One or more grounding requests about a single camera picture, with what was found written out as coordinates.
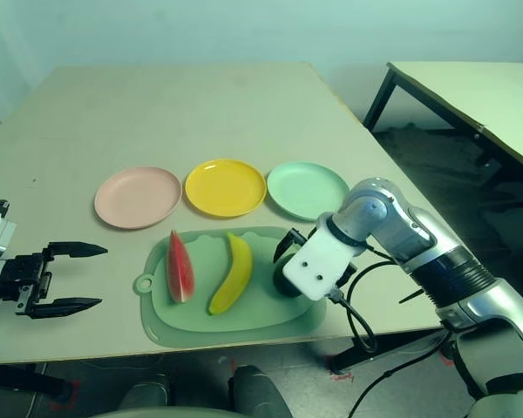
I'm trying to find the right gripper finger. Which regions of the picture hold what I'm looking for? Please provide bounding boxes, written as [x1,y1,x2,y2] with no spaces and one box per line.
[273,229,309,265]

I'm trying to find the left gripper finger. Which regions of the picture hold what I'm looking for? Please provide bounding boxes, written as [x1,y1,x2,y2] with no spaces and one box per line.
[28,297,104,320]
[47,241,109,259]

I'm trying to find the dark green avocado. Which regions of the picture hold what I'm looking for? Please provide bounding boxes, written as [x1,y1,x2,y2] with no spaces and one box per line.
[273,255,306,300]

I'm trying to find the side table with black legs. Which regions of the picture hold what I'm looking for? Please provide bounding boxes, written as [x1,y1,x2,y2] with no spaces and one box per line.
[363,61,523,175]

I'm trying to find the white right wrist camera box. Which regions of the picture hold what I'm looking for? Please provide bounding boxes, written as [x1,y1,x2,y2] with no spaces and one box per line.
[282,226,363,302]

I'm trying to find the pink plate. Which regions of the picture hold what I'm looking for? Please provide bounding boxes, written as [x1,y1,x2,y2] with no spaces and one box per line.
[94,166,183,231]

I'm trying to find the yellow banana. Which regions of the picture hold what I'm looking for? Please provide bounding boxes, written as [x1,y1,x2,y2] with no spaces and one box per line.
[207,232,254,317]

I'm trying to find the watermelon slice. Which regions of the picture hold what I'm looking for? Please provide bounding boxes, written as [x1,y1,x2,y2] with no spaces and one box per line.
[166,229,196,305]

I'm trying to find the grey robot left leg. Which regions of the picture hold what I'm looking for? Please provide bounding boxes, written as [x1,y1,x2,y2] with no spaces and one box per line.
[117,381,171,413]

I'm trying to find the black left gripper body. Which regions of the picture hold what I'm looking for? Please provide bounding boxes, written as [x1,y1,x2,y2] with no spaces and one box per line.
[0,247,56,317]

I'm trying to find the grey robot leg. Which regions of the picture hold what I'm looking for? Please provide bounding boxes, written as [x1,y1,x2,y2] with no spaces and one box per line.
[228,364,291,418]
[117,381,171,413]

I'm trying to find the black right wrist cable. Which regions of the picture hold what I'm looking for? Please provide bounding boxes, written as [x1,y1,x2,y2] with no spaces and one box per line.
[329,243,454,418]

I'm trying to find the grey robot torso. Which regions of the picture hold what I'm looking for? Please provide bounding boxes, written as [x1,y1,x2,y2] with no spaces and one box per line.
[91,407,228,418]

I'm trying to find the black table foot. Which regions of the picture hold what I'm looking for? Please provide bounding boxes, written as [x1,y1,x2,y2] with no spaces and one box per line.
[0,363,71,401]
[330,330,445,375]

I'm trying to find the yellow plate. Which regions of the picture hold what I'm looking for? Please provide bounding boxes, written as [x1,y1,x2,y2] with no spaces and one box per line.
[184,158,267,219]

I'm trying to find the mint green plate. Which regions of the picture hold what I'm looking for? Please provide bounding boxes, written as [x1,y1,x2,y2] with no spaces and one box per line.
[266,161,351,222]

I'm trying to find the grey robot right leg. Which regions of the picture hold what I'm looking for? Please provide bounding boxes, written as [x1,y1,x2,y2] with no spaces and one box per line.
[228,364,291,418]

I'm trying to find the green cutting board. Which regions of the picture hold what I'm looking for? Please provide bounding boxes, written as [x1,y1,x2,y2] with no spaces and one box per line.
[133,226,328,348]

